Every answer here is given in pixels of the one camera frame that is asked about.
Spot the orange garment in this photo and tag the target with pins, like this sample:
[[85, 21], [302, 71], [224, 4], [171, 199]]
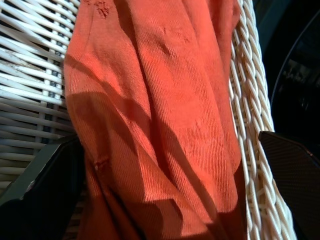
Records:
[[162, 112]]

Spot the pale woven laundry basket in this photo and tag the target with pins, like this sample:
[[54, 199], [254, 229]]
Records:
[[30, 87]]

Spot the grey front-load washing machine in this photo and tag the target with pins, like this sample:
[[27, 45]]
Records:
[[287, 50]]

